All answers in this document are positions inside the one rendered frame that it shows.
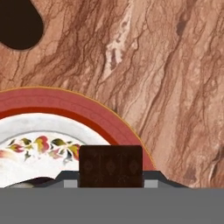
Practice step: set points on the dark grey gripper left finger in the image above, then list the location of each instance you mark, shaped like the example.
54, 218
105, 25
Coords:
68, 176

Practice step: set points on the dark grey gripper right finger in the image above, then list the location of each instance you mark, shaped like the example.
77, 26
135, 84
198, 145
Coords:
153, 176

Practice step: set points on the dark brown chocolate bar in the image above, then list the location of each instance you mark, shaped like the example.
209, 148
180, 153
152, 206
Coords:
110, 166

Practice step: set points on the red-rimmed floral white plate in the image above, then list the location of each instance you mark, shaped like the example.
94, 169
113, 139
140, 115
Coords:
58, 102

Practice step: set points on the dark brown rounded object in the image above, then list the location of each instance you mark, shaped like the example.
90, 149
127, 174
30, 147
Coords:
17, 23

